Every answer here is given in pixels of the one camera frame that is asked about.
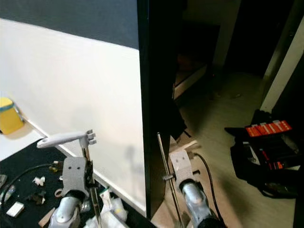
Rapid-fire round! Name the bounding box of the white crumpled paper scrap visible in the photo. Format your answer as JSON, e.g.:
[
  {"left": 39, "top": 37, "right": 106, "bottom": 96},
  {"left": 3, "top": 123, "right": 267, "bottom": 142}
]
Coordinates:
[{"left": 32, "top": 176, "right": 46, "bottom": 186}]

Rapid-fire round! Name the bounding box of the white long-handled dustpan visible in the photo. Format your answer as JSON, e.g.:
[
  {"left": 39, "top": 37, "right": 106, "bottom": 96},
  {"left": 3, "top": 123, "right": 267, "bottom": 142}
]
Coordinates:
[{"left": 37, "top": 129, "right": 104, "bottom": 228}]

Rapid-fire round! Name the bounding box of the black case with red parts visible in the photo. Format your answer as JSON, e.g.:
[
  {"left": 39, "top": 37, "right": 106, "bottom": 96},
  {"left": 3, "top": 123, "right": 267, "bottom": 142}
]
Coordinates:
[{"left": 225, "top": 110, "right": 304, "bottom": 198}]

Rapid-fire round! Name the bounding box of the flat white card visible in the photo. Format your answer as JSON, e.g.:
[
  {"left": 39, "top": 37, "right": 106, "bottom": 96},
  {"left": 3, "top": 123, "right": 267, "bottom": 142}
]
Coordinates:
[{"left": 6, "top": 201, "right": 26, "bottom": 219}]

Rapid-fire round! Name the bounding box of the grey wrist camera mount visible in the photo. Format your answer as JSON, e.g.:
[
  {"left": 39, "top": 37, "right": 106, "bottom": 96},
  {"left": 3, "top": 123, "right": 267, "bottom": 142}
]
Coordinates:
[
  {"left": 62, "top": 157, "right": 91, "bottom": 195},
  {"left": 170, "top": 151, "right": 196, "bottom": 185}
]

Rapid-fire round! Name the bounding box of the large black floor mat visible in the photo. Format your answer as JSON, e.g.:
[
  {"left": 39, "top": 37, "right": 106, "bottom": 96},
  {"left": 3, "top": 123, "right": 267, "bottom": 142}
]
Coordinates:
[{"left": 0, "top": 140, "right": 150, "bottom": 228}]

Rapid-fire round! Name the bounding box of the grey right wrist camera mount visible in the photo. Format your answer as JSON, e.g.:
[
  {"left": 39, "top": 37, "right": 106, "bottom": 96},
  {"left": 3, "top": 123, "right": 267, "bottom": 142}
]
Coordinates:
[{"left": 170, "top": 151, "right": 196, "bottom": 185}]

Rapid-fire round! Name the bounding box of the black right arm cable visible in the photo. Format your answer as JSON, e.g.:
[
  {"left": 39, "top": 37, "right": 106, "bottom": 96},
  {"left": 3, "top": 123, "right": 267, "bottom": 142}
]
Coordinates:
[{"left": 192, "top": 153, "right": 225, "bottom": 220}]

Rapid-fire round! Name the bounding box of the yellow bin with blue rim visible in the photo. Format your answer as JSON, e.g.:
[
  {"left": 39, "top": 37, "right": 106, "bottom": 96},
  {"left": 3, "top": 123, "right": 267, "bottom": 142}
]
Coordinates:
[{"left": 0, "top": 97, "right": 25, "bottom": 135}]

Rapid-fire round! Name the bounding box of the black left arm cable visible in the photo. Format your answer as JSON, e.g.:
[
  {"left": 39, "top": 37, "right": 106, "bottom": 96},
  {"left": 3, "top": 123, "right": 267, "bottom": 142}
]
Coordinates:
[{"left": 5, "top": 164, "right": 63, "bottom": 200}]

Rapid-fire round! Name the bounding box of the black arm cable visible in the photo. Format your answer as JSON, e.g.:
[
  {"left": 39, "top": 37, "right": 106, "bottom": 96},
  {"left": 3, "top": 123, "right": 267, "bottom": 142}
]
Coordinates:
[
  {"left": 5, "top": 164, "right": 63, "bottom": 200},
  {"left": 192, "top": 153, "right": 225, "bottom": 220}
]

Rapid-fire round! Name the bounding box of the metal pole broom white head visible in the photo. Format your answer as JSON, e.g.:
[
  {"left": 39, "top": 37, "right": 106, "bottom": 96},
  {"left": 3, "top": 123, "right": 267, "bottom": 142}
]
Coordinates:
[{"left": 156, "top": 133, "right": 185, "bottom": 228}]

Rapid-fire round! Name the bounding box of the brown cardboard strip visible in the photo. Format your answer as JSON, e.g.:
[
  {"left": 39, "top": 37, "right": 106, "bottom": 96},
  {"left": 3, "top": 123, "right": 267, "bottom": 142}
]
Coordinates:
[{"left": 38, "top": 208, "right": 58, "bottom": 228}]

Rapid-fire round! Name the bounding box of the large clear plastic bottle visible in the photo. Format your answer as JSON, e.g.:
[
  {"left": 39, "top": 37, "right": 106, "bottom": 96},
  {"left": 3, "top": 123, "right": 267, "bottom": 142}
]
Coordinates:
[{"left": 0, "top": 174, "right": 16, "bottom": 206}]

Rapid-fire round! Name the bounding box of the black partition end panel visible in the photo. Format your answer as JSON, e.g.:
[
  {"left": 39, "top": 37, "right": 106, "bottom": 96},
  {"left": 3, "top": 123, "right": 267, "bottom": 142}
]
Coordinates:
[{"left": 137, "top": 0, "right": 167, "bottom": 221}]

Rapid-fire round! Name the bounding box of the dark olive crumpled lump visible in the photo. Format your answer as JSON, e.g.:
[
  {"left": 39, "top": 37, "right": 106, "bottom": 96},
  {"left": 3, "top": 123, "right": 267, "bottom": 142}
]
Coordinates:
[{"left": 48, "top": 161, "right": 62, "bottom": 172}]

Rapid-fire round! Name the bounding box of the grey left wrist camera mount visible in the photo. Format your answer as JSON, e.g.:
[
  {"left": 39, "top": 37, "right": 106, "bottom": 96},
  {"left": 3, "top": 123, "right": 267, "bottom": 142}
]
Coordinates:
[{"left": 62, "top": 157, "right": 91, "bottom": 195}]

